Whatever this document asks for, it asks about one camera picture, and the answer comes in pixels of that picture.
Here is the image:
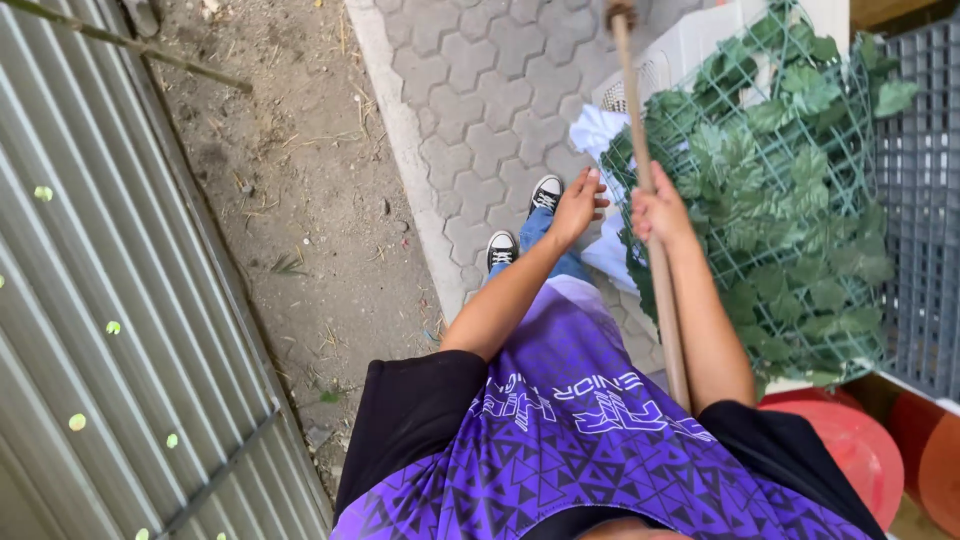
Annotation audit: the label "green artificial leaf trellis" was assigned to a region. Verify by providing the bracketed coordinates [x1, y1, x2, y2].
[598, 0, 921, 399]

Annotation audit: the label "white plastic crate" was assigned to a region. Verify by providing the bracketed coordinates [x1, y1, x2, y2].
[591, 0, 852, 121]

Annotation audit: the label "blue jeans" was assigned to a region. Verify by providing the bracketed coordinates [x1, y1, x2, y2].
[487, 206, 594, 286]

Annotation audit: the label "black white sneaker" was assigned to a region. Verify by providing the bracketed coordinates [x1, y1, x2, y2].
[485, 230, 520, 275]
[527, 174, 565, 219]

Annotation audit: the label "grey plastic grid crate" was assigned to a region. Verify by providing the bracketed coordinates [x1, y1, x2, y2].
[872, 15, 960, 403]

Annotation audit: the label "long wooden stick handle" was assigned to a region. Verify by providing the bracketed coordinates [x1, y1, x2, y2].
[604, 0, 693, 415]

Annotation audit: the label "white cloth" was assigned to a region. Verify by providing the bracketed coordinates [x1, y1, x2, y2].
[568, 103, 648, 295]

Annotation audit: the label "wooden board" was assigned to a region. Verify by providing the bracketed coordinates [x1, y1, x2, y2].
[850, 0, 960, 36]

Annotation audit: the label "red plastic stool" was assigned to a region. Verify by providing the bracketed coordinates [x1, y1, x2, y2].
[757, 385, 906, 531]

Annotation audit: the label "person's left hand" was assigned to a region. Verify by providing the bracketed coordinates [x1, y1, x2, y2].
[549, 167, 612, 252]

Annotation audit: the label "orange plastic stool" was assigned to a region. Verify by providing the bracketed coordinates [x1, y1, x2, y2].
[888, 390, 960, 538]

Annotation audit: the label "person's right hand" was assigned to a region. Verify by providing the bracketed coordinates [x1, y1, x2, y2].
[630, 159, 699, 249]

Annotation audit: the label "thin green bamboo pole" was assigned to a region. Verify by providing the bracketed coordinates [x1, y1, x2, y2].
[0, 0, 255, 96]

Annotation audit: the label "corrugated metal sheet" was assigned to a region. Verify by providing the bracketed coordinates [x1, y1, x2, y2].
[0, 0, 336, 540]

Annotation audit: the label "purple black patterned shirt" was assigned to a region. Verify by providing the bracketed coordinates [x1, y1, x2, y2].
[330, 273, 890, 540]

